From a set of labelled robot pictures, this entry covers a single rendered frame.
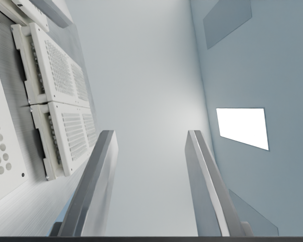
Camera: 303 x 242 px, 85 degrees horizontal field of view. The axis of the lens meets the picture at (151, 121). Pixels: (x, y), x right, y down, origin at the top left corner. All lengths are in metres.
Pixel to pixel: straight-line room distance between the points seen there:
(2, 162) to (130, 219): 4.06
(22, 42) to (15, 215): 0.48
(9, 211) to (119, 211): 3.79
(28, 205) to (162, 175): 3.52
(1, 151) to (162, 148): 3.50
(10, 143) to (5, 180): 0.07
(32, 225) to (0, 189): 0.23
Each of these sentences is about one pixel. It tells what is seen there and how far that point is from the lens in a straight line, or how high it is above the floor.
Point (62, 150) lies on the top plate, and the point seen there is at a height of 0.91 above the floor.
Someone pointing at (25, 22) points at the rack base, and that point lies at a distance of 0.75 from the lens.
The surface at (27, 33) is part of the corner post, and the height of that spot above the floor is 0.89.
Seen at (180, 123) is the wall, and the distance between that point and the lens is 3.76.
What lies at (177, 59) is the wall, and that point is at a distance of 3.86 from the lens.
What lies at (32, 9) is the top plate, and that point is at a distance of 0.71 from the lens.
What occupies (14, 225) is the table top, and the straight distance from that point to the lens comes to 0.52.
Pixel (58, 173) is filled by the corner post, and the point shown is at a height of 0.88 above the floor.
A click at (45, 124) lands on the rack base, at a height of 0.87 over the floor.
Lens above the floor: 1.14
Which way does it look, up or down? 7 degrees up
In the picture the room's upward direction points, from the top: 78 degrees clockwise
